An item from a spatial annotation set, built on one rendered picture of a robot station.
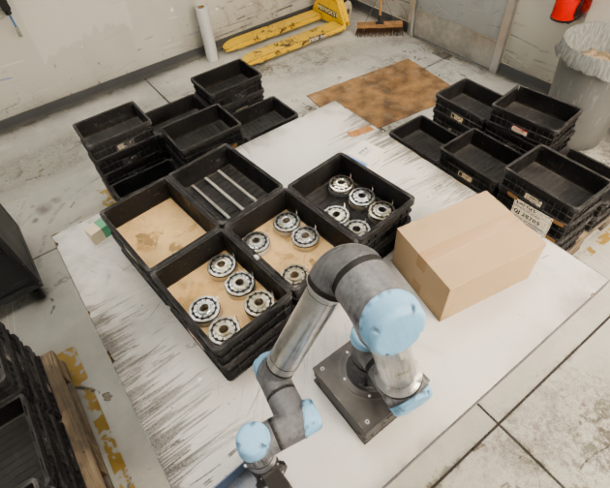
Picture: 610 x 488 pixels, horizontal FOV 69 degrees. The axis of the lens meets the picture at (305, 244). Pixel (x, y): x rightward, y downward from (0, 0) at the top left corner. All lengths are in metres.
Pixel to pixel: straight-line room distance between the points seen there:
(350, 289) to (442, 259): 0.78
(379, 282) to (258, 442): 0.45
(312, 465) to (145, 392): 0.59
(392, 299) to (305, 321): 0.25
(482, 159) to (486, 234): 1.21
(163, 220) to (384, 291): 1.25
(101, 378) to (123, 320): 0.81
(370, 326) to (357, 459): 0.72
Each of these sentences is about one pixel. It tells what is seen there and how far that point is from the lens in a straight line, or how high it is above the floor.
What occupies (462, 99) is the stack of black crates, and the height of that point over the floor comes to 0.38.
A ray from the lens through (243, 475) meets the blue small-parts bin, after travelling 1.43.
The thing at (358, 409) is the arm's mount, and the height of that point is 0.80.
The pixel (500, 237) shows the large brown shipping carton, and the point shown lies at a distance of 1.65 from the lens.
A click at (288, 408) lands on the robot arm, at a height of 1.09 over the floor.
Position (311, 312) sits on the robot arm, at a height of 1.29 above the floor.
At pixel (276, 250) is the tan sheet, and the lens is 1.63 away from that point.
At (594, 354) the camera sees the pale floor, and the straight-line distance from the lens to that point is 2.63.
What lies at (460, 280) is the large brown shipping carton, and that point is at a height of 0.90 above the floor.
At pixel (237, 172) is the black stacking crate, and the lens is 1.98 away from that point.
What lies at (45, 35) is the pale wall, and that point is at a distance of 4.41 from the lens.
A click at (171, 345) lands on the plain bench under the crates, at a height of 0.70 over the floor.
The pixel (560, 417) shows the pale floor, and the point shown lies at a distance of 2.41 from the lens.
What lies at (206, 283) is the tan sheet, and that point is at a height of 0.83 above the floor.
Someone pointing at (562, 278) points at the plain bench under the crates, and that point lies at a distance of 1.89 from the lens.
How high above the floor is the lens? 2.08
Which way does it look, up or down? 50 degrees down
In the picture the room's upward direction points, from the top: 5 degrees counter-clockwise
